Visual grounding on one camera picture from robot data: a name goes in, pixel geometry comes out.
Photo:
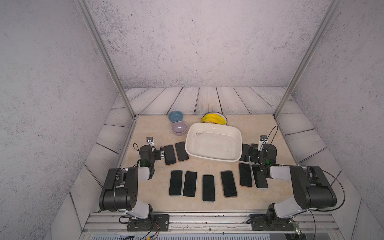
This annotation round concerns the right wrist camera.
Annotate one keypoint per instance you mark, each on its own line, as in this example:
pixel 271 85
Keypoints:
pixel 263 140

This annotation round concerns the white plastic storage box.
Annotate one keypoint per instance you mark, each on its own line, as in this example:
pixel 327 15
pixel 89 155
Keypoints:
pixel 211 142

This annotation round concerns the aluminium mounting rail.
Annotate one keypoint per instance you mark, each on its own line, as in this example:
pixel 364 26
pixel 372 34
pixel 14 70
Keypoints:
pixel 213 225

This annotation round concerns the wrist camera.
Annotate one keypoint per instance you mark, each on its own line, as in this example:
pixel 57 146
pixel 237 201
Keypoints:
pixel 263 140
pixel 150 141

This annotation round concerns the black phone cream case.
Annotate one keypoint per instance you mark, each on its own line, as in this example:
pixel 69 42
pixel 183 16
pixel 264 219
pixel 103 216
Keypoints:
pixel 245 173

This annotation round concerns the black phone pink case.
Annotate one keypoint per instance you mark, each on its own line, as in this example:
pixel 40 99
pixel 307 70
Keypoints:
pixel 228 184

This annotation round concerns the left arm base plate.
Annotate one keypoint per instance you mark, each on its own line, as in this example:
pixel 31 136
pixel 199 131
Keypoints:
pixel 156 223

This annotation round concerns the left metal frame post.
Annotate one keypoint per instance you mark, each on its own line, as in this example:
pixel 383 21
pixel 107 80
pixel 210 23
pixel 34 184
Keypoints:
pixel 86 14

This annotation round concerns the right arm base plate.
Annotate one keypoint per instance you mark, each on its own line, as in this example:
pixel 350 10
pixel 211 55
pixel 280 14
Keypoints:
pixel 261 222

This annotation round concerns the blue ceramic bowl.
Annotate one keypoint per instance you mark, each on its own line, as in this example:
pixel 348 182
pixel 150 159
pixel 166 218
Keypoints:
pixel 175 116

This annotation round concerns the black phone thin case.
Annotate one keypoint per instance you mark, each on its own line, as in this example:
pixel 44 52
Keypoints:
pixel 245 152

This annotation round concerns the black phone dark case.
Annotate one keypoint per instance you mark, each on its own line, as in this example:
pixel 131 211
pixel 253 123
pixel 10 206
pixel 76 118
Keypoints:
pixel 208 188

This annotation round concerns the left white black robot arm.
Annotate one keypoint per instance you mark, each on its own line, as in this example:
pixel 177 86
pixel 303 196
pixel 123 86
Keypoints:
pixel 120 190

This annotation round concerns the purple ceramic bowl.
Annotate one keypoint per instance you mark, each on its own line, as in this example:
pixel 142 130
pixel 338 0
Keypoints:
pixel 179 128

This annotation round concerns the black phone white case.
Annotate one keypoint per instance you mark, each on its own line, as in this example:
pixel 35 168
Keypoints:
pixel 190 184

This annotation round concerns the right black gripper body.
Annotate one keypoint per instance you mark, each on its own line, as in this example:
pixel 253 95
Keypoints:
pixel 256 153

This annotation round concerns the metal frame post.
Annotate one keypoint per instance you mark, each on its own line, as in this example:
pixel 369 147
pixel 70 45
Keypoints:
pixel 320 32
pixel 86 14

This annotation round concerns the black phone red case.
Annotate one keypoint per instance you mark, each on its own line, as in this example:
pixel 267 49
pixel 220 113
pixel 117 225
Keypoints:
pixel 181 151

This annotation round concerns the right metal frame post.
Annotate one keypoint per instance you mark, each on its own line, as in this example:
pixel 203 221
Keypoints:
pixel 320 32

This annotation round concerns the plate with yellow bananas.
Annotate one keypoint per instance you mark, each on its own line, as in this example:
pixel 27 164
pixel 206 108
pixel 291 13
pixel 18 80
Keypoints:
pixel 214 118

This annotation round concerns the black phone grey case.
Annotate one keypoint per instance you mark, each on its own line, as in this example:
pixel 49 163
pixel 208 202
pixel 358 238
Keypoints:
pixel 259 177

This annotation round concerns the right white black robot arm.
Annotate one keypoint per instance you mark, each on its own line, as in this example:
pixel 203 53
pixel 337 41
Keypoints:
pixel 311 188

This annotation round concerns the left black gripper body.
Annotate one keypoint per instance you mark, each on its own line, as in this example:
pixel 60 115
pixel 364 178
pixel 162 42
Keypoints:
pixel 157 156

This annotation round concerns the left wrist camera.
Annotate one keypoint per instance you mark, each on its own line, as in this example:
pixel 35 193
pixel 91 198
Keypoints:
pixel 150 141

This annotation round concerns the black phone light blue case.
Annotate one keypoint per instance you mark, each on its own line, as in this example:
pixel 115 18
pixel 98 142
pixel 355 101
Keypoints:
pixel 176 179

